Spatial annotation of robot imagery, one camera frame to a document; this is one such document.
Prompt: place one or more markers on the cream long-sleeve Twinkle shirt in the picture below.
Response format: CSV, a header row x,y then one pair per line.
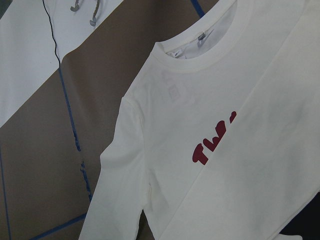
x,y
217,137

